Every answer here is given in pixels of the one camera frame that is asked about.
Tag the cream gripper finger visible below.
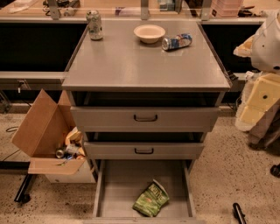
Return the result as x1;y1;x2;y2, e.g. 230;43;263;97
235;73;280;131

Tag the green jalapeno chip bag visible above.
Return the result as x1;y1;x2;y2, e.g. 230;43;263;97
132;179;170;217

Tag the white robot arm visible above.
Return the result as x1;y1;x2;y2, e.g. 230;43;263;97
234;10;280;131

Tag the grey drawer cabinet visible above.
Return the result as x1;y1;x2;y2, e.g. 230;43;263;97
61;18;232;224

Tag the grey top drawer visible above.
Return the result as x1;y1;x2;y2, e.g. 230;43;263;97
71;107;219;132

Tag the grey open bottom drawer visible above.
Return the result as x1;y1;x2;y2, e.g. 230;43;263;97
83;160;206;224

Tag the grey middle drawer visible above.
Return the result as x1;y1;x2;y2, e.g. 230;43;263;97
84;142;204;159

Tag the brown hanging cloth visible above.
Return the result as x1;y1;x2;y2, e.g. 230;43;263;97
248;100;280;148

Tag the blue lying soda can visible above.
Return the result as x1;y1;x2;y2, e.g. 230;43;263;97
162;33;193;51

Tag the black object on floor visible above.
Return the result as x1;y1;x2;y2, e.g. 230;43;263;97
233;203;247;224

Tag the cream bowl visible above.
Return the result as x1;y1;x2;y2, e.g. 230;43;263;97
134;24;165;44

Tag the silver can in box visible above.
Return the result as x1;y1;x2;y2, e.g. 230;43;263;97
56;149;66;158

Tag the brown cardboard box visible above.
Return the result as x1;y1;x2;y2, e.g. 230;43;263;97
11;89;85;175

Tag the black stand leg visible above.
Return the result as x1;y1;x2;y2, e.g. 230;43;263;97
0;161;36;204

